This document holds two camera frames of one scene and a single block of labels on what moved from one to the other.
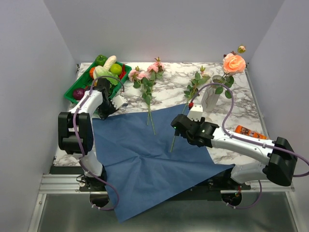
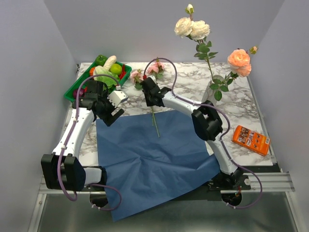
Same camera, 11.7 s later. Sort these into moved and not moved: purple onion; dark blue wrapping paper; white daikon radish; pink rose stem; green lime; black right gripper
Moved: black right gripper; pink rose stem
Not moved: green lime; white daikon radish; dark blue wrapping paper; purple onion
